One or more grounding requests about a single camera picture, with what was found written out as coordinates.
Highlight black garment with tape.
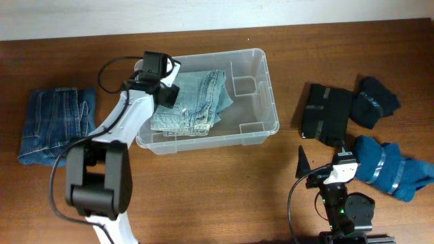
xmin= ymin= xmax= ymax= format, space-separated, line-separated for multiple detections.
xmin=301 ymin=83 xmax=353 ymax=148
xmin=350 ymin=77 xmax=401 ymax=129

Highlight light blue jeans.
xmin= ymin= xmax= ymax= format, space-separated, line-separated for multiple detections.
xmin=150 ymin=70 xmax=233 ymax=136

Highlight dark blue jeans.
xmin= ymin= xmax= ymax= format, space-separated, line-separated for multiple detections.
xmin=18 ymin=87 xmax=96 ymax=167

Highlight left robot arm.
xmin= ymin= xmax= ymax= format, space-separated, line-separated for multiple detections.
xmin=65 ymin=52 xmax=181 ymax=243

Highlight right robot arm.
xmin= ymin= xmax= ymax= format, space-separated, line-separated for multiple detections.
xmin=296 ymin=146 xmax=375 ymax=240

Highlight blue rolled garment with tape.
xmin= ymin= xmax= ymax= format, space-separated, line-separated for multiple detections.
xmin=353 ymin=136 xmax=433 ymax=202

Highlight black rolled garment with tape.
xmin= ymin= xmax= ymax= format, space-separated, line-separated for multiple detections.
xmin=350 ymin=77 xmax=401 ymax=129

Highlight clear plastic storage bin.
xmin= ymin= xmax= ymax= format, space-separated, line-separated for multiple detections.
xmin=136 ymin=48 xmax=279 ymax=155

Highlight black aluminium rail base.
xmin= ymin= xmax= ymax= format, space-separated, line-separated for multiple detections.
xmin=317 ymin=232 xmax=396 ymax=244

